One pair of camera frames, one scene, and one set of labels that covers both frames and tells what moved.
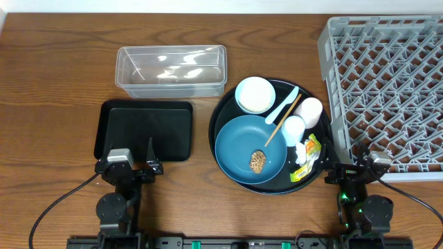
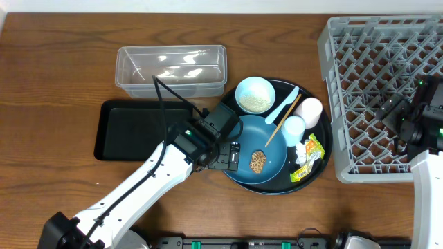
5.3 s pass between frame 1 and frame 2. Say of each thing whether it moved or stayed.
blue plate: stayed
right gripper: moved
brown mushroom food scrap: stayed
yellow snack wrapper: stayed
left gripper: moved
